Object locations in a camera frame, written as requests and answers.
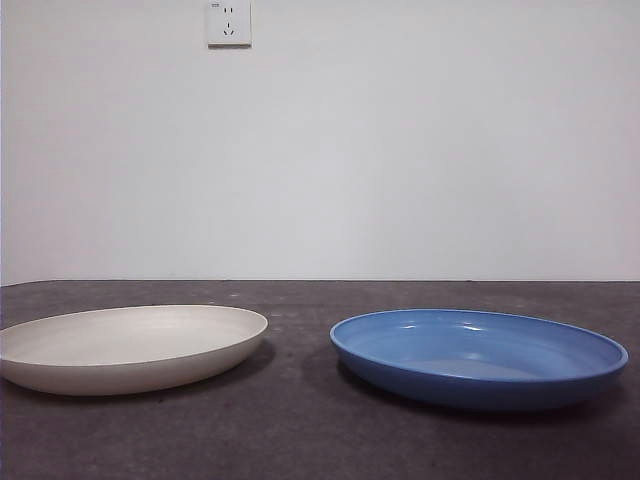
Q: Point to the white wall socket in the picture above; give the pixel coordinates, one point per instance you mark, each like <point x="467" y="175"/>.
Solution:
<point x="230" y="25"/>

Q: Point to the white round plate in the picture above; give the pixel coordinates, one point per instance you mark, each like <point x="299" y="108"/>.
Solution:
<point x="125" y="345"/>

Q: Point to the blue round plate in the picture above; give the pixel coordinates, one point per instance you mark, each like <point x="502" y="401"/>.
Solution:
<point x="475" y="360"/>

